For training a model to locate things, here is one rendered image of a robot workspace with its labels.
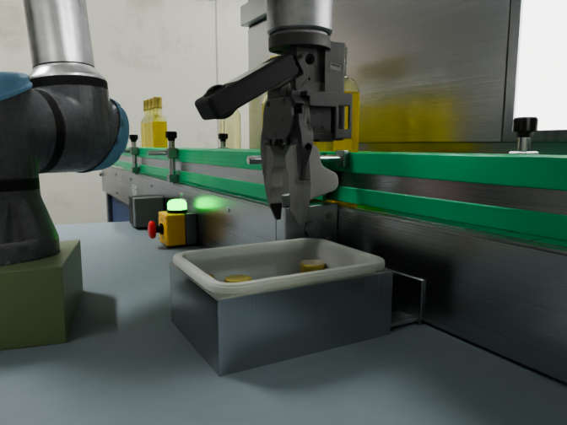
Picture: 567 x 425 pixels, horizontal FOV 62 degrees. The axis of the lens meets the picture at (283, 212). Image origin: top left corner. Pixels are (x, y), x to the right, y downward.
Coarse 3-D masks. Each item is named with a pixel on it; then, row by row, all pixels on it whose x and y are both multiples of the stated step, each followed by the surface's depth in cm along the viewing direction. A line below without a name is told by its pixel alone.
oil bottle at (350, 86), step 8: (344, 80) 80; (352, 80) 80; (344, 88) 79; (352, 88) 80; (352, 112) 81; (352, 120) 81; (352, 128) 81; (352, 136) 81; (320, 144) 83; (328, 144) 81; (336, 144) 80; (344, 144) 81; (352, 144) 82; (328, 200) 83
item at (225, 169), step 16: (128, 160) 180; (144, 160) 157; (160, 160) 139; (176, 160) 123; (192, 160) 112; (208, 160) 102; (224, 160) 94; (240, 160) 87; (192, 176) 113; (208, 176) 103; (224, 176) 96; (240, 176) 89; (256, 176) 83; (240, 192) 88; (256, 192) 82
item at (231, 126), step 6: (234, 114) 150; (222, 120) 151; (228, 120) 149; (234, 120) 150; (222, 126) 151; (228, 126) 149; (234, 126) 150; (222, 132) 151; (228, 132) 150; (234, 132) 151; (228, 138) 150; (234, 138) 151; (240, 138) 152; (228, 144) 150; (234, 144) 151; (240, 144) 152
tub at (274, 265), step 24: (288, 240) 68; (312, 240) 69; (192, 264) 55; (216, 264) 62; (240, 264) 64; (264, 264) 66; (288, 264) 68; (336, 264) 64; (360, 264) 54; (384, 264) 56; (216, 288) 47; (240, 288) 47; (264, 288) 48
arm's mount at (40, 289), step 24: (72, 240) 73; (24, 264) 56; (48, 264) 55; (72, 264) 63; (0, 288) 52; (24, 288) 53; (48, 288) 53; (72, 288) 62; (0, 312) 52; (24, 312) 53; (48, 312) 54; (72, 312) 61; (0, 336) 53; (24, 336) 53; (48, 336) 54
